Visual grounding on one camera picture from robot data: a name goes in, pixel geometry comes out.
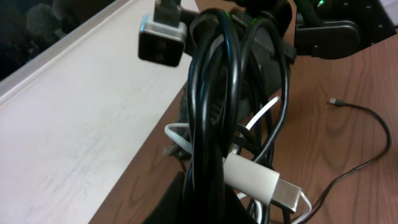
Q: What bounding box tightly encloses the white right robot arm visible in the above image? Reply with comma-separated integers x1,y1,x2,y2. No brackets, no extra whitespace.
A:
231,0,397,96

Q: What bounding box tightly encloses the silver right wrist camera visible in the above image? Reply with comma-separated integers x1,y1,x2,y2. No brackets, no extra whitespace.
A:
137,0,187,67

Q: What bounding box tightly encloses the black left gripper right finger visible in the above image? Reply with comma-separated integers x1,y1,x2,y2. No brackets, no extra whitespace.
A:
222,185,257,224

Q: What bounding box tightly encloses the black thin usb cable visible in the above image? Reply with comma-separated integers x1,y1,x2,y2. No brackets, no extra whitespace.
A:
298,97,392,224

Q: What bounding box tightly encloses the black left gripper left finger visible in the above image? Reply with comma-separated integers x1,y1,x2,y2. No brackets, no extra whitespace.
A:
142,172,185,224

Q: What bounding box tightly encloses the white usb cable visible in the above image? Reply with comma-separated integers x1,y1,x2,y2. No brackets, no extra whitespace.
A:
164,95,313,224

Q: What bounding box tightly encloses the black thick cable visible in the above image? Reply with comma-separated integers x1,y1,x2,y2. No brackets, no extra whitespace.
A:
182,7,292,224

